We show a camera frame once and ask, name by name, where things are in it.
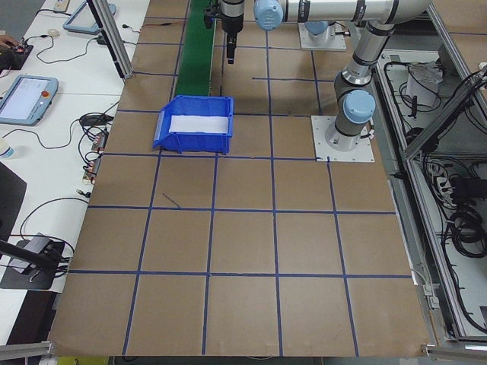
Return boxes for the white power strip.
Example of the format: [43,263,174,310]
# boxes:
[433,173,457,205]

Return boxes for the black cable bundle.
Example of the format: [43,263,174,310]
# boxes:
[444,211,487,259]

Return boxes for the grey teach pendant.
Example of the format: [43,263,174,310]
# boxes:
[62,0,118,36]
[0,75,60,127]

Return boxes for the blue plastic storage bin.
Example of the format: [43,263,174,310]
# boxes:
[151,94,236,155]

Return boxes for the red wire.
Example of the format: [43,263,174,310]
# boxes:
[142,21,188,30]

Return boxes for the aluminium profile post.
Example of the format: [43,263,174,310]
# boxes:
[86,0,135,80]

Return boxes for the green conveyor belt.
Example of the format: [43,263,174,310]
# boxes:
[173,0,218,97]

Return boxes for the small circuit boards strip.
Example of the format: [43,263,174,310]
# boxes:
[83,127,110,184]

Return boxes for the V-shaped metal bar frame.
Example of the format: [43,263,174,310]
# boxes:
[371,0,487,345]

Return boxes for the black electronics box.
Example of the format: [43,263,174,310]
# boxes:
[0,43,34,72]

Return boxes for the black monitor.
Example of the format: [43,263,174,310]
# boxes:
[0,161,28,244]

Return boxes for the black power adapter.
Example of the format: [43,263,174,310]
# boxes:
[78,113,114,127]

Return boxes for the white foam pad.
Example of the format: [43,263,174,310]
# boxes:
[169,115,231,135]

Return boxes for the white paper cup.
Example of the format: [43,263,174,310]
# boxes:
[0,137,17,160]

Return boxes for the black power brick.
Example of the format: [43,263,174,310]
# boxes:
[452,176,485,199]

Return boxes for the black stand base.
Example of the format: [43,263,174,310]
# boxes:
[0,233,66,292]

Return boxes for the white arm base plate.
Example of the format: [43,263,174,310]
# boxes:
[310,115,376,163]
[299,23,348,52]

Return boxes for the white paper bag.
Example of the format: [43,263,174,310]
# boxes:
[406,62,443,108]

